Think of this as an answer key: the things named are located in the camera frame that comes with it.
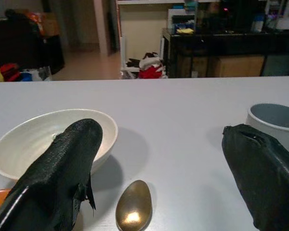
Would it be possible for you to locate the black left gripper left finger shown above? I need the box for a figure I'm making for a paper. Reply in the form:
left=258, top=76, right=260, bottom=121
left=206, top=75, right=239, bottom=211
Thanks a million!
left=0, top=118, right=104, bottom=231

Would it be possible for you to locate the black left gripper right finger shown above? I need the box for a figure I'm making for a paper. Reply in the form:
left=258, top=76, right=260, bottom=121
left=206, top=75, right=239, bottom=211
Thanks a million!
left=222, top=124, right=289, bottom=231

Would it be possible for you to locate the gold metal spoon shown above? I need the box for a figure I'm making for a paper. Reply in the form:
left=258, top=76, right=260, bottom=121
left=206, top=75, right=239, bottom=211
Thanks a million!
left=115, top=180, right=154, bottom=231

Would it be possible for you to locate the white ceramic bowl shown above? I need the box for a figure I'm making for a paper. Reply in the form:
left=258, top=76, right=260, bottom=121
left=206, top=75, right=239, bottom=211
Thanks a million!
left=0, top=108, right=118, bottom=181

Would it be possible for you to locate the grey ceramic mug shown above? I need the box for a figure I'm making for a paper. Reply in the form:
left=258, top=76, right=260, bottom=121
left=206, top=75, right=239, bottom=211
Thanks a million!
left=246, top=103, right=289, bottom=160

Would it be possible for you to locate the red cloth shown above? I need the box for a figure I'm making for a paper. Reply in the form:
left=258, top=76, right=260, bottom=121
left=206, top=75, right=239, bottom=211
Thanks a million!
left=0, top=63, right=22, bottom=82

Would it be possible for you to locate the plain brown cardboard box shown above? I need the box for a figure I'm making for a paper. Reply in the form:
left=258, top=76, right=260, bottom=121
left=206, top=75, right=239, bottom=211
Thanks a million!
left=216, top=55, right=266, bottom=78

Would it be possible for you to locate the black cabinet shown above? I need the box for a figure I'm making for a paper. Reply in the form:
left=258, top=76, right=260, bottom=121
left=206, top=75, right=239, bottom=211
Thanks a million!
left=0, top=9, right=66, bottom=76

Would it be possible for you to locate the black desk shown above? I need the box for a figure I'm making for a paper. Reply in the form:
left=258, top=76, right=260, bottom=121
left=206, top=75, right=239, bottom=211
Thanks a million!
left=162, top=27, right=289, bottom=78

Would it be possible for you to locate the red and white clothes pile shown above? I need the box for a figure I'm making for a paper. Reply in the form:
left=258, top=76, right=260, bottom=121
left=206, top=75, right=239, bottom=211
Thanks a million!
left=138, top=51, right=170, bottom=79

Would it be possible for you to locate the white drawer unit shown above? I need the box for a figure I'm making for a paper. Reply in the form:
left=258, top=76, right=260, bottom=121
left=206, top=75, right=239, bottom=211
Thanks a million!
left=167, top=8, right=198, bottom=35

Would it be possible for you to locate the white rack frame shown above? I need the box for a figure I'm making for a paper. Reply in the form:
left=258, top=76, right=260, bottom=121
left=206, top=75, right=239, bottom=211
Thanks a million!
left=117, top=0, right=142, bottom=79

